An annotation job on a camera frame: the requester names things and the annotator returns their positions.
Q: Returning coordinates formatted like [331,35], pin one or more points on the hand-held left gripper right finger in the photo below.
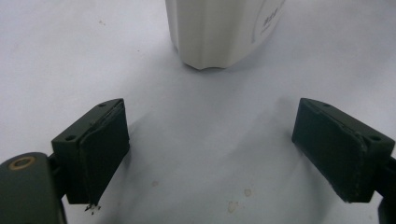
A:
[339,149]

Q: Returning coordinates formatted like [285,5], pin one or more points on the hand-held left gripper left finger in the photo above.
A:
[93,149]

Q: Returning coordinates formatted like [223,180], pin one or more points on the cream pump bottle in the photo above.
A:
[211,31]

